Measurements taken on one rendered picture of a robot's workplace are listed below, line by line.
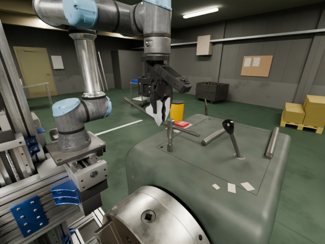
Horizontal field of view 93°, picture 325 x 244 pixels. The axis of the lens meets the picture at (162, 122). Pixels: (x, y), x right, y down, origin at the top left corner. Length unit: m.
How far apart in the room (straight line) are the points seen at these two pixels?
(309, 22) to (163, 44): 6.52
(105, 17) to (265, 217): 0.58
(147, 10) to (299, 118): 4.79
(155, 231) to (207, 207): 0.14
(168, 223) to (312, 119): 4.83
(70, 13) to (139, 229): 0.49
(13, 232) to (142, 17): 0.95
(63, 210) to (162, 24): 0.94
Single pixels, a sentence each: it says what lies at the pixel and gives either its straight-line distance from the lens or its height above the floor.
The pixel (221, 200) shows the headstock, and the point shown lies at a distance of 0.44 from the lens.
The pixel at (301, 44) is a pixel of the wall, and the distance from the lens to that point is 6.80.
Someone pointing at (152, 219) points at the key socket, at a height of 1.24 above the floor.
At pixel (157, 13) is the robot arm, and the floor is 1.67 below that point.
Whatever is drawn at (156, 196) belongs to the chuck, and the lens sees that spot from 0.44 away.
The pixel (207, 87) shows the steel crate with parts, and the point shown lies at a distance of 6.55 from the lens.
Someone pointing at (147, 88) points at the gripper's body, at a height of 1.49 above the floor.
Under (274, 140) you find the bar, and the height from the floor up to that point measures 1.28.
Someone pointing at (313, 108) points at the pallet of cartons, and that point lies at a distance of 5.01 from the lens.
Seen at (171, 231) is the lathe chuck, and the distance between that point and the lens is 0.40.
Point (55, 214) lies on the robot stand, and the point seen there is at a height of 0.88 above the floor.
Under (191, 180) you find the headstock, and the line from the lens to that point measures 0.47.
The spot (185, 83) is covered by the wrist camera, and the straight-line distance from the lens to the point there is 0.42.
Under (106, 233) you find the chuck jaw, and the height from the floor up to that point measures 1.18.
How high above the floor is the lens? 1.56
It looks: 21 degrees down
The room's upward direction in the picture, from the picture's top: straight up
